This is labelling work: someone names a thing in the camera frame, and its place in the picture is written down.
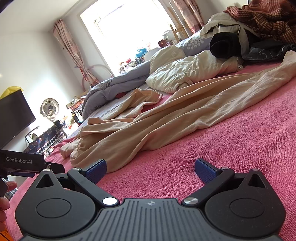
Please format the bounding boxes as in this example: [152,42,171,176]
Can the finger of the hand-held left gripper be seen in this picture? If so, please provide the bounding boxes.
[37,162,65,174]

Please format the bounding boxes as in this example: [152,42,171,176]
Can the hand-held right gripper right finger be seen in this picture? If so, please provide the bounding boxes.
[181,158,267,207]

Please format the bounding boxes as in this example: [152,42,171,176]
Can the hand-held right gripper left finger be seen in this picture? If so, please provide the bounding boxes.
[35,159,119,208]

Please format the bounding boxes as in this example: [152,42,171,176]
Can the beige pants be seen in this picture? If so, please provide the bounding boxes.
[60,50,296,173]

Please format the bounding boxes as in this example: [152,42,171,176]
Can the person's left hand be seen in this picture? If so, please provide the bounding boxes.
[0,181,18,224]

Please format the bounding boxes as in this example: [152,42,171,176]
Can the white gridded board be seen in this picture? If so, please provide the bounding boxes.
[5,188,19,202]

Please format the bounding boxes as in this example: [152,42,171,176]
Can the black television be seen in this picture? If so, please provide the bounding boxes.
[0,89,37,149]

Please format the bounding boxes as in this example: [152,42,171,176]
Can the white standing fan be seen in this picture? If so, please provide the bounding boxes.
[40,98,60,121]

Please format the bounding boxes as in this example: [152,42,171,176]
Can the lavender striped bed sheet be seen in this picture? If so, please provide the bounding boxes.
[79,83,153,127]

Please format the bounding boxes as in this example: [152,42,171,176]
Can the pink bed blanket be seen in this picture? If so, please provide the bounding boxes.
[9,62,296,241]

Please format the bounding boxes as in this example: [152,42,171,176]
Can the colourful printed box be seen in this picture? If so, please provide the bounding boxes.
[69,97,86,112]

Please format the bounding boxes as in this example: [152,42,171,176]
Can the yellow cloth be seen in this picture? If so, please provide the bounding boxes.
[0,86,25,100]

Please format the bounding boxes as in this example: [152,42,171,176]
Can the grey patterned duvet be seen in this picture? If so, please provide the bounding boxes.
[82,61,152,120]

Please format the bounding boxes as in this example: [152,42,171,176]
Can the pink hula hoop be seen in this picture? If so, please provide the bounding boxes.
[82,64,114,90]

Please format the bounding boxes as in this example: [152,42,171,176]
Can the cream comforter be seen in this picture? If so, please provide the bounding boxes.
[146,45,243,93]

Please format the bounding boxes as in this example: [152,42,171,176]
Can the blue plush toy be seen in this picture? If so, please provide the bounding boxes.
[135,47,148,58]

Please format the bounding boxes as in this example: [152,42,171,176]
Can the pink floral curtain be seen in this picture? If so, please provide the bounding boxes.
[53,19,100,90]
[172,0,205,34]

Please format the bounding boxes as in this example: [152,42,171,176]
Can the black hat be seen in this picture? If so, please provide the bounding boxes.
[209,32,242,58]

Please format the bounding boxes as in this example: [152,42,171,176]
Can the grey patterned pillow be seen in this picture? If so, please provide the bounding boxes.
[174,32,216,57]

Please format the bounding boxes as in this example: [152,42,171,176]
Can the wooden easel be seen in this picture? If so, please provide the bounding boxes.
[168,7,188,44]

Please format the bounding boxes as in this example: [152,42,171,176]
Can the white jacket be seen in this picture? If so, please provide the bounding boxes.
[200,12,252,58]

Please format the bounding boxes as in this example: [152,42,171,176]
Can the red plaid cloth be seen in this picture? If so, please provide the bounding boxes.
[225,0,296,44]

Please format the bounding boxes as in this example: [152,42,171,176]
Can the wire rack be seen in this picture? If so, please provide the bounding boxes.
[24,128,38,144]

